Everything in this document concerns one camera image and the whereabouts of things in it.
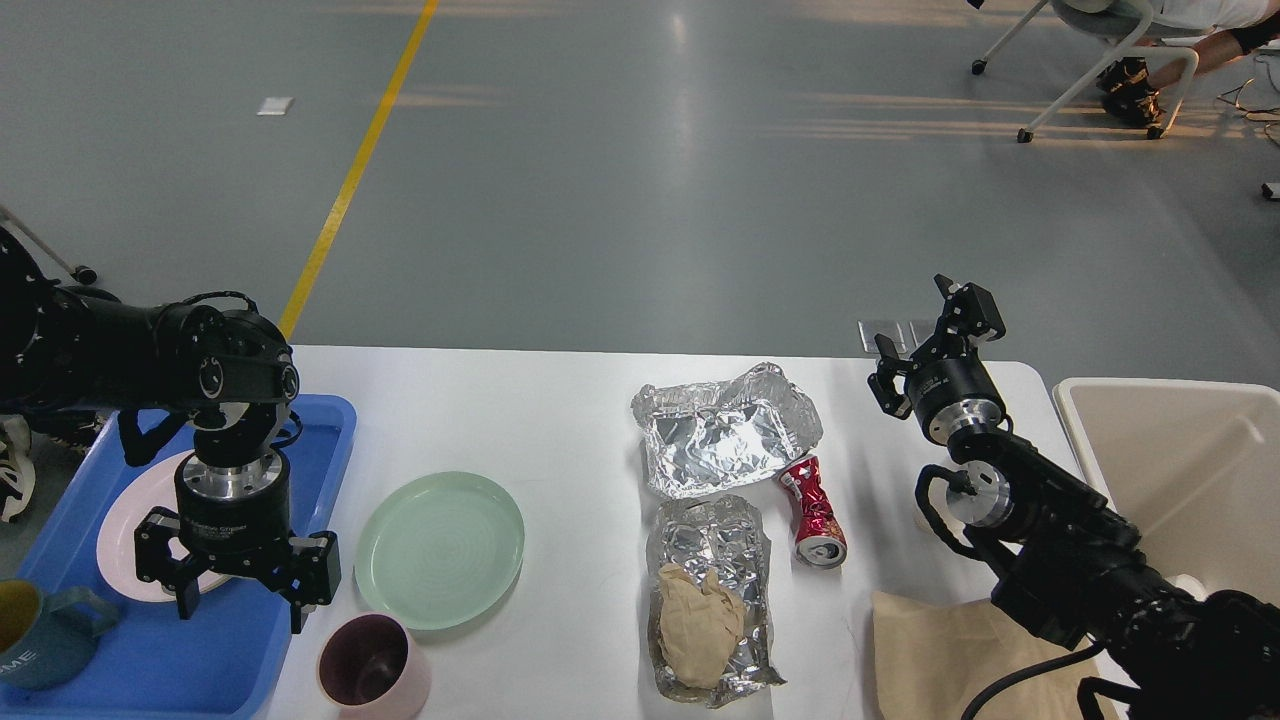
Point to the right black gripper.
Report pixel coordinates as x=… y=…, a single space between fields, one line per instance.
x=945 y=392

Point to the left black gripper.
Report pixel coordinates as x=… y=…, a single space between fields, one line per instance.
x=236 y=522

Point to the pink mug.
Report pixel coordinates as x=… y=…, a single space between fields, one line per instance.
x=370 y=668

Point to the green plate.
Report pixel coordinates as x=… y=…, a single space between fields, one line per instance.
x=441 y=551

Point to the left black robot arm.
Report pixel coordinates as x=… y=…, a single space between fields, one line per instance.
x=227 y=374

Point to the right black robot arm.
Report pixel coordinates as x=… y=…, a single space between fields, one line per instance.
x=1069 y=569

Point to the pink plate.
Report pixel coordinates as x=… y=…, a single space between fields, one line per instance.
x=153 y=487

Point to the blue mug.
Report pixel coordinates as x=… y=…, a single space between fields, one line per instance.
x=47 y=638

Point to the crushed red soda can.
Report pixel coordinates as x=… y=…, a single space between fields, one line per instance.
x=819 y=539

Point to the crumpled foil tray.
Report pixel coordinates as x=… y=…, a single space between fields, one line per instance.
x=707 y=437

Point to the flat crumpled foil sheet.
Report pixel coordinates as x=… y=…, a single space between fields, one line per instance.
x=724 y=533

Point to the beige plastic bin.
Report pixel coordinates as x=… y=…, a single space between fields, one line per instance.
x=1194 y=464

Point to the brown paper bag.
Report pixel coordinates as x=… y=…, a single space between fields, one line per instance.
x=931 y=661

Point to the left rolling chair leg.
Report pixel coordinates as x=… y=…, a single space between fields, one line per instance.
x=79 y=273

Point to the crumpled brown paper ball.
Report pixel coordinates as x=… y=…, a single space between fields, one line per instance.
x=700 y=625

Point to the white rolling chair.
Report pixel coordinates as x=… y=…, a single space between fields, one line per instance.
x=1126 y=29

